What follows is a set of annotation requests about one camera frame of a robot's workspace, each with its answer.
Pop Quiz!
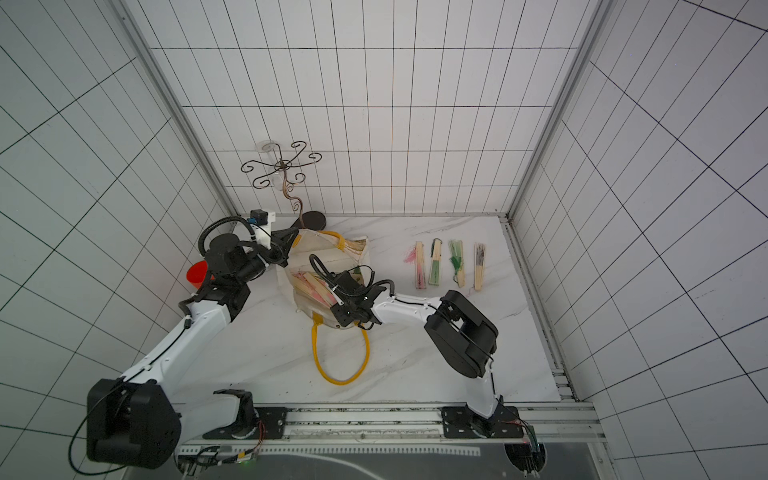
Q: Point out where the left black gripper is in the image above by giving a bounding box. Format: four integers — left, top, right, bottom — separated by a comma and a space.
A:
236, 227, 300, 280

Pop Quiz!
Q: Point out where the white canvas tote bag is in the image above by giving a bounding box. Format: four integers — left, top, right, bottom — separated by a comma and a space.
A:
274, 226, 373, 386

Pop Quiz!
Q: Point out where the pink tasselled folding fan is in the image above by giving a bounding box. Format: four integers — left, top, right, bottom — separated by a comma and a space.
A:
405, 241, 427, 290

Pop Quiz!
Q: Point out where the light green folding fan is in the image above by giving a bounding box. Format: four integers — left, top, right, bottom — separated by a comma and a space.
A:
428, 238, 442, 286

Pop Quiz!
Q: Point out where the green tasselled folding fan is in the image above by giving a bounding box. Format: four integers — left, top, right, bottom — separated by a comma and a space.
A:
449, 240, 466, 288

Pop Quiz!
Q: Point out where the grey pink folding fan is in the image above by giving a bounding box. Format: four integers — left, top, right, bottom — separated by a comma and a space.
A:
474, 243, 486, 292

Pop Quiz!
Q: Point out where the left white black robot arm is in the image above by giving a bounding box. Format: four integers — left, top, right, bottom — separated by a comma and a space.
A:
76, 225, 299, 473

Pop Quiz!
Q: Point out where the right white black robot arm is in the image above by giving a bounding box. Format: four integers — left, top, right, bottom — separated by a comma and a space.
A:
320, 271, 501, 438

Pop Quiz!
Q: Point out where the pink green fan in bag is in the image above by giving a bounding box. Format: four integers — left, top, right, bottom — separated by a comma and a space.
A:
292, 272, 338, 308

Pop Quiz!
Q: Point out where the black scrolled metal stand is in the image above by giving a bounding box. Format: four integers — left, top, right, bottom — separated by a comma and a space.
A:
240, 140, 327, 231

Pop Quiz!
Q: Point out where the red plastic goblet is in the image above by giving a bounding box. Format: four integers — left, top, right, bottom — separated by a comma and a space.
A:
186, 260, 208, 290

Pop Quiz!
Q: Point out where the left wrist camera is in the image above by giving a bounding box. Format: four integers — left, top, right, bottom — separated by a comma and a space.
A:
248, 209, 276, 249

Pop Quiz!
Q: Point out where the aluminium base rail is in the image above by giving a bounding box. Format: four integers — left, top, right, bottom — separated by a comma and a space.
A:
175, 402, 607, 455

